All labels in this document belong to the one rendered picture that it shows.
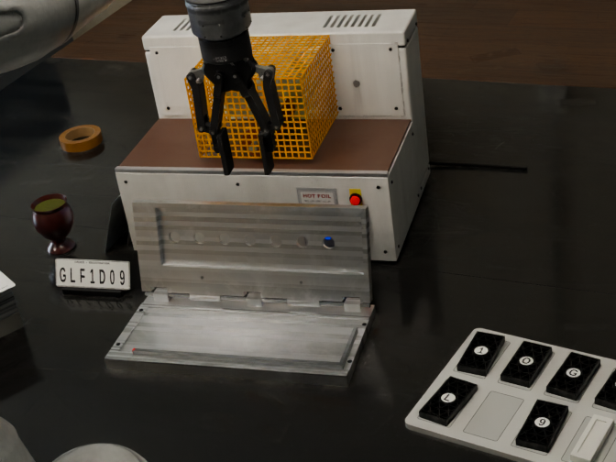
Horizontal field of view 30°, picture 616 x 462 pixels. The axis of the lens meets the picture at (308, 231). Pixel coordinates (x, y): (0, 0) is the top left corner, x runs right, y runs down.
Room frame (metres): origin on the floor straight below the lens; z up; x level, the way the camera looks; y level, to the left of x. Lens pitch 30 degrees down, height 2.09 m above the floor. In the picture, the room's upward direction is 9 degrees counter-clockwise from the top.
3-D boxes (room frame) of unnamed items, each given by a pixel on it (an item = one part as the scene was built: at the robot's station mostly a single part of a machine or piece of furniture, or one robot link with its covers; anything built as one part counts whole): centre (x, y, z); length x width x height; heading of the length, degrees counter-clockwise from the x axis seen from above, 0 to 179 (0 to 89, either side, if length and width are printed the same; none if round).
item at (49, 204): (2.10, 0.52, 0.96); 0.09 x 0.09 x 0.11
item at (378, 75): (2.09, -0.06, 1.09); 0.75 x 0.40 x 0.38; 70
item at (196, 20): (1.61, 0.08, 1.53); 0.09 x 0.09 x 0.06
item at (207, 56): (1.61, 0.08, 1.45); 0.08 x 0.07 x 0.09; 72
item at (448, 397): (1.40, -0.18, 0.92); 0.10 x 0.05 x 0.01; 140
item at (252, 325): (1.67, 0.14, 0.92); 0.44 x 0.21 x 0.04; 70
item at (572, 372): (1.42, -0.38, 0.92); 0.10 x 0.05 x 0.01; 141
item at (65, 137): (2.61, 0.52, 0.91); 0.10 x 0.10 x 0.02
